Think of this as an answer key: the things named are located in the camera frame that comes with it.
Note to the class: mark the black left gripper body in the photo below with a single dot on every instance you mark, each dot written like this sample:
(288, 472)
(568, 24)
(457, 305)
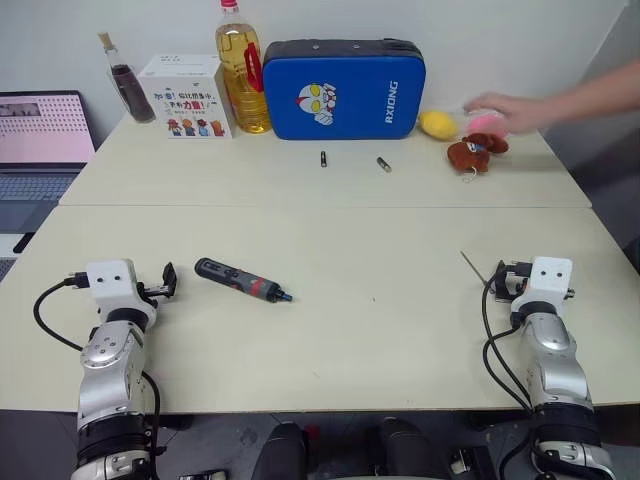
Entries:
(151, 291)

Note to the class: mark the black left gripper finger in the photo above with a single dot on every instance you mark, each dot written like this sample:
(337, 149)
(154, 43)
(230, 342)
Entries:
(169, 273)
(172, 292)

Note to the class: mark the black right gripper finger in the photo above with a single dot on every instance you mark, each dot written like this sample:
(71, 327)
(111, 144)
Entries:
(497, 291)
(500, 270)

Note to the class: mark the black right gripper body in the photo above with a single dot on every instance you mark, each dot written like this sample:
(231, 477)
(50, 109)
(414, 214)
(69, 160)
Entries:
(515, 282)

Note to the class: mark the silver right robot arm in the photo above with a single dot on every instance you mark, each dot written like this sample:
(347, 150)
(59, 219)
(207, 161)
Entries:
(555, 360)

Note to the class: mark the person's bare forearm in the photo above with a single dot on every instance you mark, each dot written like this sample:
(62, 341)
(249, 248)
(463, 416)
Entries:
(590, 97)

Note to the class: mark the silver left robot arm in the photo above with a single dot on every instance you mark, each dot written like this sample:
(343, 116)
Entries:
(107, 360)

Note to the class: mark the thin dark metal rod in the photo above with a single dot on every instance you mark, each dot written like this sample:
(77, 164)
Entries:
(473, 267)

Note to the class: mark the black red electric screwdriver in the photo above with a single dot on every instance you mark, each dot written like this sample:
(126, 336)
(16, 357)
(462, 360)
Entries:
(240, 285)

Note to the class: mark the person's bare hand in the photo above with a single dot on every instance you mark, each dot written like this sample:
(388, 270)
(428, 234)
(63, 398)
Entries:
(500, 110)

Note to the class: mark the brown plush toy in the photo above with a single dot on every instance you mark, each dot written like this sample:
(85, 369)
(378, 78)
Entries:
(472, 150)

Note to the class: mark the pink round toy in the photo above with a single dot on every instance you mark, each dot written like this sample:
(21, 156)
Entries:
(487, 122)

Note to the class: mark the small black battery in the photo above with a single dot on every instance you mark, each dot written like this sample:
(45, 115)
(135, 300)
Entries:
(323, 159)
(384, 165)

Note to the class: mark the yellow lemon toy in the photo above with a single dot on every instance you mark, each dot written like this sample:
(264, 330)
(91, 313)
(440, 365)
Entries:
(438, 124)

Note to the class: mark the grey laptop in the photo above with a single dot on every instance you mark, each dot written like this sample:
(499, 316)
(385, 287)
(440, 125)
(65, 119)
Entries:
(35, 160)

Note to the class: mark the white printed cardboard box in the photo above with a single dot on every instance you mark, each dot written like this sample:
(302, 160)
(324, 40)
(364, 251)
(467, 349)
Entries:
(190, 97)

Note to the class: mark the dark sauce glass bottle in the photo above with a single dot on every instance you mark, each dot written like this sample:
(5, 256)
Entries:
(131, 90)

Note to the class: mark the large cooking oil bottle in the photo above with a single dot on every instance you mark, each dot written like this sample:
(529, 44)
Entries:
(242, 75)

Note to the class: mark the blue kick pad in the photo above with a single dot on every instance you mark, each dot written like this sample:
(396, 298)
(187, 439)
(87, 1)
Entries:
(342, 92)

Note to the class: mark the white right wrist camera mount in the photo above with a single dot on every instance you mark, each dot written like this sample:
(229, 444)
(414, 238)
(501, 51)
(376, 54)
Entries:
(547, 280)

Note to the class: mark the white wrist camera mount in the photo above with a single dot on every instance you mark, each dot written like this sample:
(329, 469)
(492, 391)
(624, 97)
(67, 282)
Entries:
(547, 280)
(111, 282)

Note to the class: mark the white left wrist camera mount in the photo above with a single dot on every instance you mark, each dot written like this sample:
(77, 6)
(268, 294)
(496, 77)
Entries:
(111, 282)

